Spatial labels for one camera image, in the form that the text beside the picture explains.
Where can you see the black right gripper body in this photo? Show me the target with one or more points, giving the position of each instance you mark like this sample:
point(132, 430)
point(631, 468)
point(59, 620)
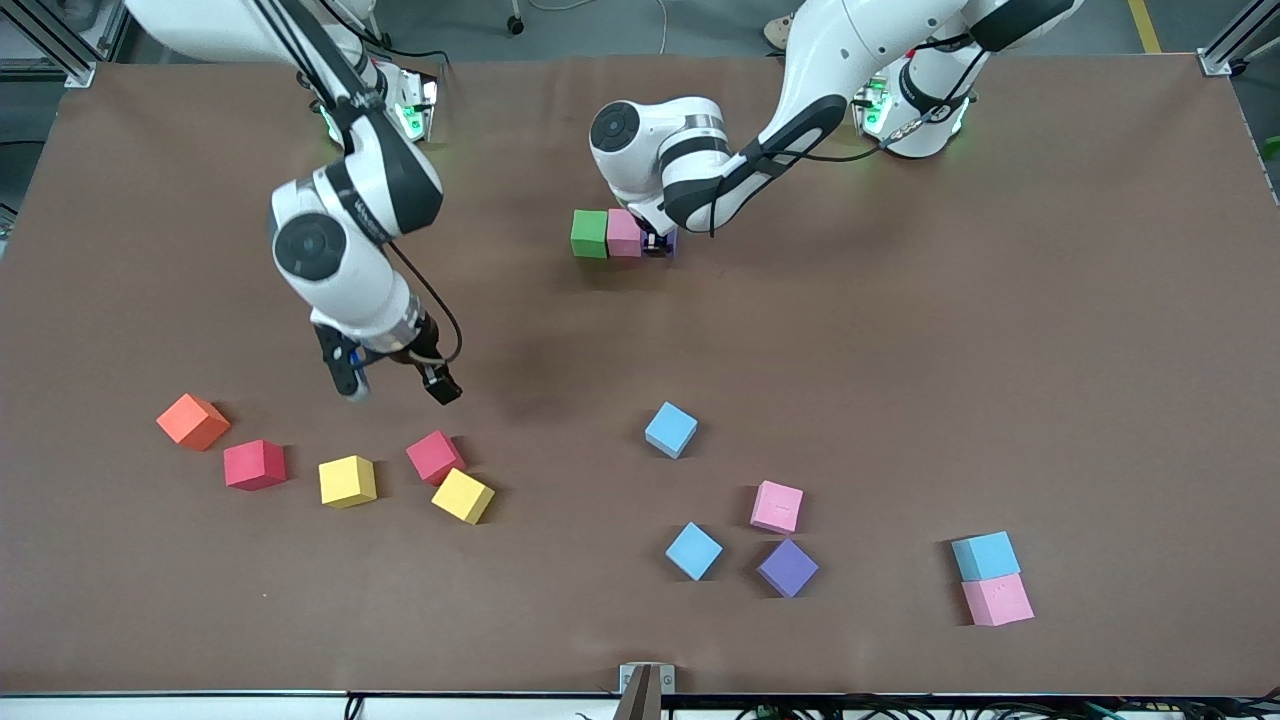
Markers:
point(419, 356)

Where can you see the pink foam block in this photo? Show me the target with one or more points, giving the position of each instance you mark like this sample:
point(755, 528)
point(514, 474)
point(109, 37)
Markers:
point(777, 507)
point(997, 600)
point(624, 232)

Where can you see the green foam block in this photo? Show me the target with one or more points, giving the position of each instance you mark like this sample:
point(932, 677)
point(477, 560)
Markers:
point(589, 234)

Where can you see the red foam block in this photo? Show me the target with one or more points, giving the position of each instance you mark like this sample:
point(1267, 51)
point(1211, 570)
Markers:
point(433, 456)
point(254, 465)

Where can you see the yellow foam block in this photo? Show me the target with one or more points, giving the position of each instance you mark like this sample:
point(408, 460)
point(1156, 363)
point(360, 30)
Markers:
point(347, 481)
point(462, 495)

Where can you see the light blue foam block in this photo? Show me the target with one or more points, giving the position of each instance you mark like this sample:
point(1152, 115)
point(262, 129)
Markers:
point(985, 556)
point(671, 429)
point(693, 550)

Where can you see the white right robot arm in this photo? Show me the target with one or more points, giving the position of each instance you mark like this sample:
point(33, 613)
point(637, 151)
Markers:
point(340, 270)

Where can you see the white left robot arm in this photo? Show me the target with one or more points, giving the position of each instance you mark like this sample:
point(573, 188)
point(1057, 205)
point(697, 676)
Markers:
point(650, 150)

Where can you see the orange foam block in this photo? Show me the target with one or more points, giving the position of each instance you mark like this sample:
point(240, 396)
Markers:
point(192, 421)

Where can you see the foot in beige sandal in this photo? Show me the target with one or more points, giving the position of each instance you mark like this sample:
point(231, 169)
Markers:
point(780, 32)

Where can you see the black chair caster wheel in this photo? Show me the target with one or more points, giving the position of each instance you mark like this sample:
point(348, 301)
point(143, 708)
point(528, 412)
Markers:
point(516, 24)

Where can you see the brown table cover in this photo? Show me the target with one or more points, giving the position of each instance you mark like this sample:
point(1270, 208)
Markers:
point(150, 300)

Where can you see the small green object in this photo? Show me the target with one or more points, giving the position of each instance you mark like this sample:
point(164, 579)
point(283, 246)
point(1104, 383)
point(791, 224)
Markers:
point(1272, 148)

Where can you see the grey metal camera bracket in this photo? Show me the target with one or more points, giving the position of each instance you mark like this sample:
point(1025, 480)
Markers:
point(645, 690)

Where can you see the aluminium frame post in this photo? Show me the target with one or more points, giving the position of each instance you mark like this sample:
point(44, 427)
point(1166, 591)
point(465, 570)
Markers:
point(1218, 62)
point(72, 68)

